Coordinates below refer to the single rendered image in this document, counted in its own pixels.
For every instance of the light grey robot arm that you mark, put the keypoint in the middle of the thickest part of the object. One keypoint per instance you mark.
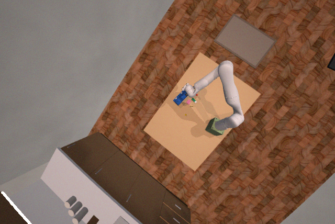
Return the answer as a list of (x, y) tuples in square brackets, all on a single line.
[(225, 71)]

